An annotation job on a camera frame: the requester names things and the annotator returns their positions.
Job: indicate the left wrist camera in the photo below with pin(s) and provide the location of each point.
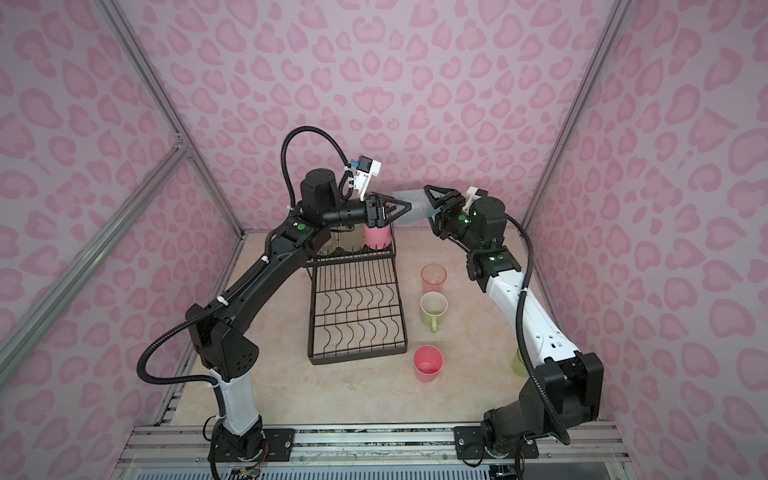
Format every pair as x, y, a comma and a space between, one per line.
362, 171

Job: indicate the teal plastic cup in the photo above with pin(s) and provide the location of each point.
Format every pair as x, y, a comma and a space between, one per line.
421, 207

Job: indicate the clear pink plastic cup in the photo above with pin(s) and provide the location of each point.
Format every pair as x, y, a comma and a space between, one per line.
433, 278

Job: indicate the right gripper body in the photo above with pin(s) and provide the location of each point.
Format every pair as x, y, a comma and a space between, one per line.
453, 222

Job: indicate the aluminium frame post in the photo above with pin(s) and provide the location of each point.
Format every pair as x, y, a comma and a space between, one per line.
128, 40
619, 16

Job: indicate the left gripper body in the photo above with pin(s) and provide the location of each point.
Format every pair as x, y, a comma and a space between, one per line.
372, 220

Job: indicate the pale green textured cup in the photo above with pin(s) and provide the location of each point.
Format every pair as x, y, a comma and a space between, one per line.
350, 241

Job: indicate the aluminium frame diagonal bar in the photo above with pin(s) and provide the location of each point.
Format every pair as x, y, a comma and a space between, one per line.
38, 320

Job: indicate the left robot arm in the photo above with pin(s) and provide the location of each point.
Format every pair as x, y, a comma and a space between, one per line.
218, 329

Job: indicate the aluminium frame post right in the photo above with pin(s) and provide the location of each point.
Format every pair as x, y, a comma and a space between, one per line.
619, 16

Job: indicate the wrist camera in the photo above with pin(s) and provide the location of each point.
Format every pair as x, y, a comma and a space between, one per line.
362, 171
471, 195

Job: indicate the bright green plastic cup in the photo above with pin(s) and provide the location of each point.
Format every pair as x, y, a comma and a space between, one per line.
329, 246

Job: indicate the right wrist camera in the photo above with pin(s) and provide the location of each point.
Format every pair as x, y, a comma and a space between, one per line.
471, 195

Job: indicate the black wire dish rack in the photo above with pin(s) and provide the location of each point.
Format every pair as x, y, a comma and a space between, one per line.
356, 310

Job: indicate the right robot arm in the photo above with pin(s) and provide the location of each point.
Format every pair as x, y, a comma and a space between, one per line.
564, 385

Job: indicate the pink cup front right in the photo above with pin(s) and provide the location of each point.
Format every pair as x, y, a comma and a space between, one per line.
428, 362

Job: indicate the pale green mug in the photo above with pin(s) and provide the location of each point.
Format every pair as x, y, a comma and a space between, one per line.
433, 309

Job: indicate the aluminium frame post left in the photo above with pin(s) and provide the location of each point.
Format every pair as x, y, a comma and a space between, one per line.
128, 40

